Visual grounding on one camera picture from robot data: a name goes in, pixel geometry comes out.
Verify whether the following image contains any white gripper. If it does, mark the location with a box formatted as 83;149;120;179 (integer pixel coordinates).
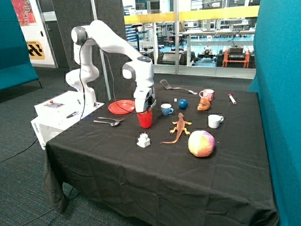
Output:
134;86;157;113

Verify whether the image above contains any red plastic plate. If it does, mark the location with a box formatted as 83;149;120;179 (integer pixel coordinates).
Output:
108;100;135;114

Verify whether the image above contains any red plastic cup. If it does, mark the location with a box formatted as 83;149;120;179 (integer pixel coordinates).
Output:
137;110;152;129

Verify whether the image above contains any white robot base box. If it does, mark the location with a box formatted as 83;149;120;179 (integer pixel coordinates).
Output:
31;91;104;150

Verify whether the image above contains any black slotted spatula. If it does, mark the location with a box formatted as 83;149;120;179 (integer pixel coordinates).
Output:
159;79;198;95

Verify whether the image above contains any blue cup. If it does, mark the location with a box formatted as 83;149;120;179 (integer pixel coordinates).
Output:
161;103;174;116

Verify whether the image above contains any metal fork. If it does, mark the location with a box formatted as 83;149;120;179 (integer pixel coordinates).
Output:
98;117;124;122

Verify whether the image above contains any blue ball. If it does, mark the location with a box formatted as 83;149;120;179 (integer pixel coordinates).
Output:
178;99;188;110

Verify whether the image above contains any metal spoon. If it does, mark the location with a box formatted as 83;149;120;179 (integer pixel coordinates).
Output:
93;120;120;127

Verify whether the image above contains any white power adapter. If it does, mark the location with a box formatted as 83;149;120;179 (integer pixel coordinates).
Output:
136;132;151;148

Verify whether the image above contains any orange toy lizard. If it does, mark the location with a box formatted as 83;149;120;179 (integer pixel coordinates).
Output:
161;113;192;144

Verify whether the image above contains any brown plush toy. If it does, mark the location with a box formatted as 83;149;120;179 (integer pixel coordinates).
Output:
197;97;211;111

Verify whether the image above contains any pink mug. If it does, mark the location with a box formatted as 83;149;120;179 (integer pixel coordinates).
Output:
199;89;214;101

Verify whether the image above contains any multicolour plush ball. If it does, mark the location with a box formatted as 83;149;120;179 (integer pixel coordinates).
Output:
188;130;215;157

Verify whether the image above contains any white mug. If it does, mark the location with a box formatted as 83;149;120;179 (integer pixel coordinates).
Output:
208;114;224;129

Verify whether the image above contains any black tablecloth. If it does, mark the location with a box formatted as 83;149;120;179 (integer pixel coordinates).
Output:
43;85;279;226

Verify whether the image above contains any red white marker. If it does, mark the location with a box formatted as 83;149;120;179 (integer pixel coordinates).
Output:
228;94;237;105

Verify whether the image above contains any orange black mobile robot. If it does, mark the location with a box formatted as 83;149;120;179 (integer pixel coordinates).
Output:
216;45;256;69

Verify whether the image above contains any yellow black sign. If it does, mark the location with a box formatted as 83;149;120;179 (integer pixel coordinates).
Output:
26;40;45;60

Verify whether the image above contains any teal sofa bench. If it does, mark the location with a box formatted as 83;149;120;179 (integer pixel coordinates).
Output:
0;0;39;91

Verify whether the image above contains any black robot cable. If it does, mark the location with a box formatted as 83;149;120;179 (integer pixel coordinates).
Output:
79;37;151;121

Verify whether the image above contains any black floor cable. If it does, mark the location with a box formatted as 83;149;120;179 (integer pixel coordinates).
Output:
0;138;38;164

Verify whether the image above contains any teal partition wall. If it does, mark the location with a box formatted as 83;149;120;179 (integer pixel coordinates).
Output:
249;0;301;226

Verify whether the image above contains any red wall poster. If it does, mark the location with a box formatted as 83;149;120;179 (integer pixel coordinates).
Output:
11;0;37;26

